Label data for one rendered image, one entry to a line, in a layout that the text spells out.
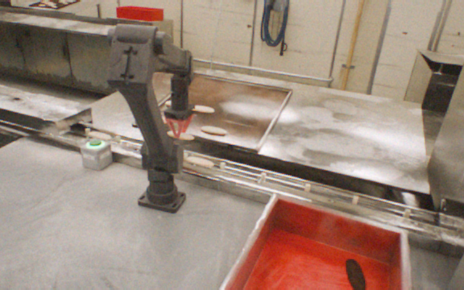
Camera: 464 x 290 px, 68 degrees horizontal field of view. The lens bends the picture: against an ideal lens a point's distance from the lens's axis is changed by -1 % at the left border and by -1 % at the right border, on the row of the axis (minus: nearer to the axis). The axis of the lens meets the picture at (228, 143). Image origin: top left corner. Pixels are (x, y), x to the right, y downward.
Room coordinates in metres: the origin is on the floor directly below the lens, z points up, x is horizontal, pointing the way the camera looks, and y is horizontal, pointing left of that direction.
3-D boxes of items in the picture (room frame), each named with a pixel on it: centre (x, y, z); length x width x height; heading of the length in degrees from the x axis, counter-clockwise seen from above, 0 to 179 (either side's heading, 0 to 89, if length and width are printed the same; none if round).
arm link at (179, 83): (1.05, 0.17, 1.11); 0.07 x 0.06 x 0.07; 176
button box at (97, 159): (1.01, 0.44, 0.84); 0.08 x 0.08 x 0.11; 70
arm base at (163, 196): (0.82, 0.18, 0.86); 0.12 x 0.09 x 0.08; 76
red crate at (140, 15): (4.70, 1.26, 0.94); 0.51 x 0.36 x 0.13; 74
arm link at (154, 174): (0.84, 0.19, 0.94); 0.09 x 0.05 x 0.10; 176
